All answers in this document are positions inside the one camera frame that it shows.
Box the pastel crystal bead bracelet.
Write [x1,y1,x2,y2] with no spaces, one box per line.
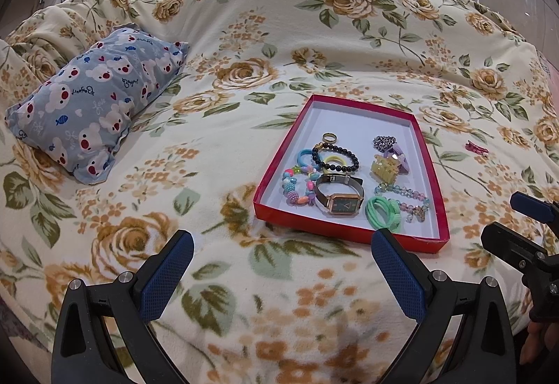
[374,182,433,224]

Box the purple fabric bow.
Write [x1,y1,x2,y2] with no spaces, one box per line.
[384,143,410,175]

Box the colorful chunky bead bracelet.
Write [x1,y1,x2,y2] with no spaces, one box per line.
[281,163,320,208]

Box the black bead bracelet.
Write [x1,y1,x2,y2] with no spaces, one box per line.
[311,142,361,174]

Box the red jewelry tray box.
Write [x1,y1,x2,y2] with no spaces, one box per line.
[253,94,450,253]

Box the person's right hand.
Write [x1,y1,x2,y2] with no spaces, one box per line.
[520,321,559,364]

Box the pink hair clip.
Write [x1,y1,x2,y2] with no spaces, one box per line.
[464,141,489,156]

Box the pink bed sheet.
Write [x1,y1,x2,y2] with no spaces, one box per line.
[537,52,559,88]

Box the rose gold wrist watch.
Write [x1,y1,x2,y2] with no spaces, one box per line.
[314,174,365,216]

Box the blue bear print pillow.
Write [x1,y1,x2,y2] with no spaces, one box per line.
[5,26,189,184]

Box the green coil hair tie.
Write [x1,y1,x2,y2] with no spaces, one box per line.
[364,195,403,235]

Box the yellow hair tie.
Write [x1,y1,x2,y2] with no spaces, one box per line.
[315,152,344,167]

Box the blue hair tie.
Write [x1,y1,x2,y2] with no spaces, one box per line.
[296,148,318,170]

